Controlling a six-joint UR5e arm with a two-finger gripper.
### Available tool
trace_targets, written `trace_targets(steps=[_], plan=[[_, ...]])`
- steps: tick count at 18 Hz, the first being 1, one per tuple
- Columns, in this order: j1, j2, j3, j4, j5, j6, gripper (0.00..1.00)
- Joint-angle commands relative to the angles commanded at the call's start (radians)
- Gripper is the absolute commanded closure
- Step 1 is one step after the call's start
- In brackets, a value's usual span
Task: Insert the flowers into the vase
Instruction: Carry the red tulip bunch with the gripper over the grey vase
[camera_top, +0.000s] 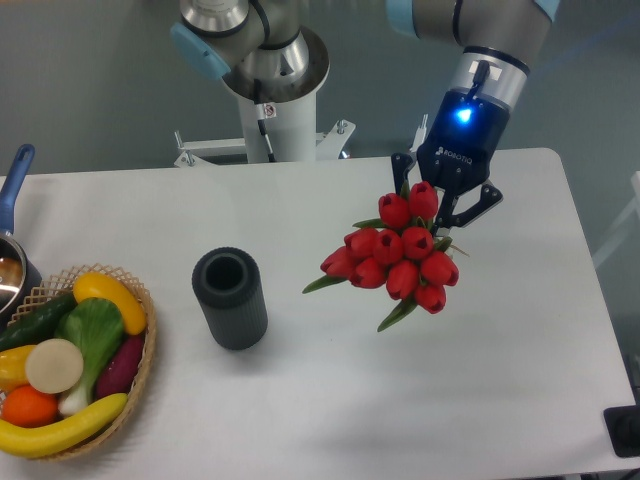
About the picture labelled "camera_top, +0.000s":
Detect green bok choy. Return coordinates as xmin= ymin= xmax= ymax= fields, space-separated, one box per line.
xmin=55 ymin=298 xmax=124 ymax=417

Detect dark grey ribbed vase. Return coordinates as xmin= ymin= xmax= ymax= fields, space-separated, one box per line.
xmin=191 ymin=247 xmax=268 ymax=351

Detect black device at table edge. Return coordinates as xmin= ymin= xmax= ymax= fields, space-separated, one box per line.
xmin=603 ymin=405 xmax=639 ymax=458

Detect purple sweet potato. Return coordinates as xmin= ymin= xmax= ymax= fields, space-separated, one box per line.
xmin=94 ymin=335 xmax=144 ymax=399

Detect yellow banana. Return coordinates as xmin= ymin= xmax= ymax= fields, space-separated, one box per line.
xmin=1 ymin=393 xmax=128 ymax=459

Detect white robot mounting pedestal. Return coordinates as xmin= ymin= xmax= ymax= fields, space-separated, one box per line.
xmin=174 ymin=91 xmax=356 ymax=168

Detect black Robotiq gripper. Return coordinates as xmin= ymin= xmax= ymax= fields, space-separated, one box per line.
xmin=390 ymin=46 xmax=531 ymax=238

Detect blue handled saucepan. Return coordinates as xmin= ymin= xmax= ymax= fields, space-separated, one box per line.
xmin=1 ymin=144 xmax=41 ymax=330

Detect orange fruit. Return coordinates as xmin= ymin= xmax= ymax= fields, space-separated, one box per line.
xmin=1 ymin=385 xmax=58 ymax=428

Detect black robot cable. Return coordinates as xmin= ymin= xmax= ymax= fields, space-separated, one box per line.
xmin=248 ymin=0 xmax=278 ymax=164

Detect yellow bell pepper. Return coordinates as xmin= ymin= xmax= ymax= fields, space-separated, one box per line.
xmin=0 ymin=345 xmax=36 ymax=392

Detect red tulip bouquet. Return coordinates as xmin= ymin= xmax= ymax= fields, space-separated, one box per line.
xmin=303 ymin=181 xmax=460 ymax=332

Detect woven wicker basket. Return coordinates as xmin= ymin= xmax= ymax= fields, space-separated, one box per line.
xmin=1 ymin=264 xmax=156 ymax=460

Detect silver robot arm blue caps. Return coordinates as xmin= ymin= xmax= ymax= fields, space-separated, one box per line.
xmin=170 ymin=1 xmax=558 ymax=236

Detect green cucumber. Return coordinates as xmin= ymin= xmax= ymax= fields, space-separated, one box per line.
xmin=1 ymin=292 xmax=77 ymax=351

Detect yellow squash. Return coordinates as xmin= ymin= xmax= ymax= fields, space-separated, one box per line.
xmin=72 ymin=271 xmax=147 ymax=336

